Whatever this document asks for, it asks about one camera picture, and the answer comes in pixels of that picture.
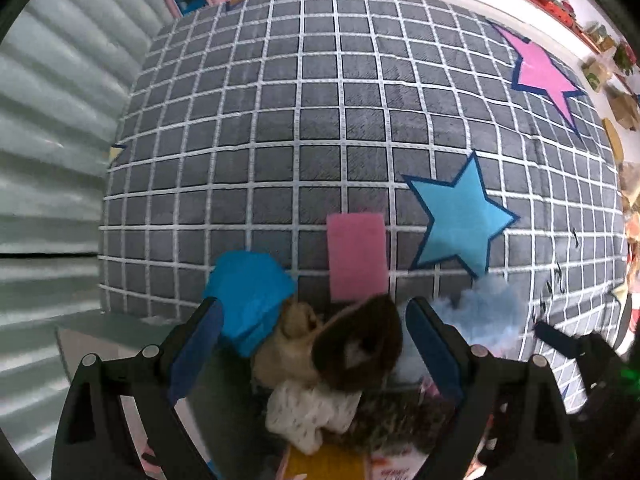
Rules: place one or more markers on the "tan plush cloth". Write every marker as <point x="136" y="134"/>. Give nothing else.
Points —
<point x="285" y="355"/>

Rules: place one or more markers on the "brown knitted hat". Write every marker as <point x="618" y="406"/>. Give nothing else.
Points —
<point x="370" y="330"/>

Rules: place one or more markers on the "yellow cloth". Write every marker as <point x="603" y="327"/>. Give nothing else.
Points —
<point x="325" y="465"/>

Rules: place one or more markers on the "curved wooden board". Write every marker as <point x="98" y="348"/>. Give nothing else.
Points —
<point x="614" y="140"/>

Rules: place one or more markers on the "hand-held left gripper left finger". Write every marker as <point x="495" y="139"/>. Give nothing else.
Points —
<point x="200" y="345"/>

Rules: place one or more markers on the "red white printed packet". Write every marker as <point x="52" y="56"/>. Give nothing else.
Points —
<point x="395" y="465"/>

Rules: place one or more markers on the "grey white storage box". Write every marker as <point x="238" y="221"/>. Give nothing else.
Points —
<point x="120" y="332"/>

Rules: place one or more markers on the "grey grid blanket with stars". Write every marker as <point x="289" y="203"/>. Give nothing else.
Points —
<point x="300" y="110"/>

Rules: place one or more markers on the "pale green curtain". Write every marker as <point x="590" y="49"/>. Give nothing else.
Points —
<point x="50" y="160"/>

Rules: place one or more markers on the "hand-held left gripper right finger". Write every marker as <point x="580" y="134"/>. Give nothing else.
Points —
<point x="430" y="345"/>

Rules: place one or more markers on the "pink sponge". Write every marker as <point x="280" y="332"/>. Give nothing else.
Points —
<point x="357" y="255"/>

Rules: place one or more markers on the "white polka dot cloth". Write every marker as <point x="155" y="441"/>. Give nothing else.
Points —
<point x="310" y="410"/>

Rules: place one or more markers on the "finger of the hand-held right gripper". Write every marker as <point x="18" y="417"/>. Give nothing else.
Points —
<point x="555" y="337"/>

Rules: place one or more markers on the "light blue fluffy cloth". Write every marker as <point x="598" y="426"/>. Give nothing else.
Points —
<point x="490" y="310"/>

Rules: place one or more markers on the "dark speckled cloth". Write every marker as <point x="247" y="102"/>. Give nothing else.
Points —
<point x="400" y="420"/>

